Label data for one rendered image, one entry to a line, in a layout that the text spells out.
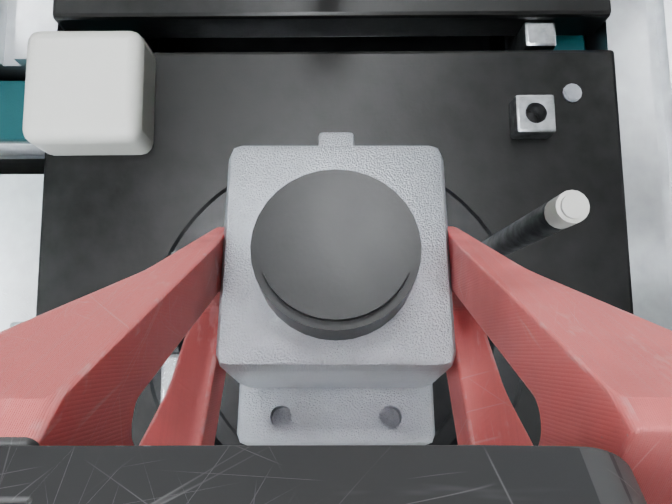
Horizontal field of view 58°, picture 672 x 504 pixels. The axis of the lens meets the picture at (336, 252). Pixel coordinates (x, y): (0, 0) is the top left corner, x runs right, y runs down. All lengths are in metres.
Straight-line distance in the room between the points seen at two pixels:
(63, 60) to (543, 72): 0.19
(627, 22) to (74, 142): 0.24
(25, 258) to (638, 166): 0.29
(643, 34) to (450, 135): 0.10
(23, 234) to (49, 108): 0.09
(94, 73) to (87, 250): 0.07
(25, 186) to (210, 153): 0.12
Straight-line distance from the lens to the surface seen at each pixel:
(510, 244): 0.19
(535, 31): 0.29
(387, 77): 0.27
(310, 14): 0.28
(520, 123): 0.26
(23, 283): 0.33
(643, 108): 0.30
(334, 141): 0.17
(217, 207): 0.23
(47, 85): 0.27
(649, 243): 0.29
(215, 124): 0.26
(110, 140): 0.25
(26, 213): 0.34
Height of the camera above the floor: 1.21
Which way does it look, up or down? 82 degrees down
